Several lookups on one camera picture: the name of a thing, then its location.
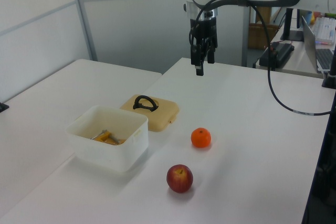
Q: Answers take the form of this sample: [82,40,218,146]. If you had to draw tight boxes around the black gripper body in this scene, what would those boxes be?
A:
[189,17,218,49]

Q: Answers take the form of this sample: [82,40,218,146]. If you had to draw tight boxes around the orange tangerine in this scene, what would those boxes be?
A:
[191,127,212,148]

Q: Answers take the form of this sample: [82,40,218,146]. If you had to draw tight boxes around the white plastic container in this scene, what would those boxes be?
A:
[65,104,149,174]

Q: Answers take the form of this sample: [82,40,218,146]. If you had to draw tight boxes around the black electronics box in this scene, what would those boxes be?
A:
[259,41,295,70]

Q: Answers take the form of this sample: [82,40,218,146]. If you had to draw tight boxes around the black monitor stand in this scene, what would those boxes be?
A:
[280,7,305,42]

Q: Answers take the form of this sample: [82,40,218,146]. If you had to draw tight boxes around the silver laptop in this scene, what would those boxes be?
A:
[301,15,335,74]

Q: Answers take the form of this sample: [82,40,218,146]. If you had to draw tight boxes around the white keyboard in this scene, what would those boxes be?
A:
[312,16,336,45]

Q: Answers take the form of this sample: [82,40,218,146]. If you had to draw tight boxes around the red apple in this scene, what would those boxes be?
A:
[166,164,194,194]

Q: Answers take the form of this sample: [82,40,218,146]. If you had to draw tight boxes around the orange and metal tool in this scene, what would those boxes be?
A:
[90,129,127,146]

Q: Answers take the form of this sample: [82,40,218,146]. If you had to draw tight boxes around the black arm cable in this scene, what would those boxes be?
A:
[188,0,332,116]

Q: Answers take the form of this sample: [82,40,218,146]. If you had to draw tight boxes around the beige lid with black handle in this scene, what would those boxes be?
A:
[119,94,180,132]

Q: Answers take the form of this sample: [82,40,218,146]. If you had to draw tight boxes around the grey partition post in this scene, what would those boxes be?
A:
[70,0,98,62]

